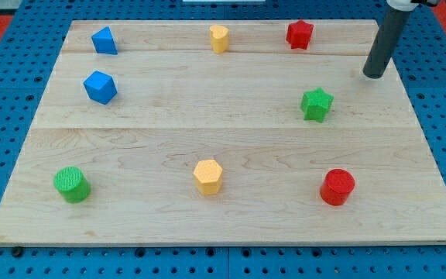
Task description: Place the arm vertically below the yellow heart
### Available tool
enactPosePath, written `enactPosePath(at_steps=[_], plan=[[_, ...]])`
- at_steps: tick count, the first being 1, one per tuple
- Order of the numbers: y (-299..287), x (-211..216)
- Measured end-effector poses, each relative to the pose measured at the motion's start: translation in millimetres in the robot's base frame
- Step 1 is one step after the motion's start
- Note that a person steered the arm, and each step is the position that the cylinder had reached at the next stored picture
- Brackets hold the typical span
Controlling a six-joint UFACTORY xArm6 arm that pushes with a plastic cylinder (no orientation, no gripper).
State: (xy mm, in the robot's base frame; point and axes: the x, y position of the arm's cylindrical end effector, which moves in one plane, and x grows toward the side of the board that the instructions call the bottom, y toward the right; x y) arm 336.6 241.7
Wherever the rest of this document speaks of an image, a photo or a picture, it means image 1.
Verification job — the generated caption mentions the grey cylindrical robot arm rod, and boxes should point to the grey cylindrical robot arm rod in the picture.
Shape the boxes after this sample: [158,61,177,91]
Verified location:
[362,2,413,79]

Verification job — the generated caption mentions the yellow heart block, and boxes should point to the yellow heart block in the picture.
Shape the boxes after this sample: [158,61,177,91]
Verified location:
[209,25,229,54]

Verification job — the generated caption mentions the light wooden board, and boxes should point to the light wooden board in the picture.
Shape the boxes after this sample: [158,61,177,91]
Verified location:
[0,20,446,247]

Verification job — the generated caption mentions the yellow hexagon block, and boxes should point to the yellow hexagon block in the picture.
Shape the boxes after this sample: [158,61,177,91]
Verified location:
[193,160,223,195]

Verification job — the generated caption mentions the green star block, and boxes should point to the green star block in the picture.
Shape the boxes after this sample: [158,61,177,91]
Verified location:
[300,88,334,122]

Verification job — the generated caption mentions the red cylinder block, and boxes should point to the red cylinder block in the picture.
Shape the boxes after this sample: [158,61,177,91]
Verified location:
[320,169,355,206]

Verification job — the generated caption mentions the red star block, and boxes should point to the red star block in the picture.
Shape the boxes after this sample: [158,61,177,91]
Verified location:
[286,19,314,50]

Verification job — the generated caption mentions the blue cube block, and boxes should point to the blue cube block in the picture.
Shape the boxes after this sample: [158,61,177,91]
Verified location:
[84,71,118,105]

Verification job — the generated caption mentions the blue triangular prism block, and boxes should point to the blue triangular prism block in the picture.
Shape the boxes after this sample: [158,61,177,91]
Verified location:
[91,26,118,55]

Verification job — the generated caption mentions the green cylinder block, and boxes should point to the green cylinder block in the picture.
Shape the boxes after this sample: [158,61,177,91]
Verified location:
[53,167,91,203]

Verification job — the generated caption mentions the blue perforated base mat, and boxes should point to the blue perforated base mat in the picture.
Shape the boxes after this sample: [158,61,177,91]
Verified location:
[0,0,446,278]

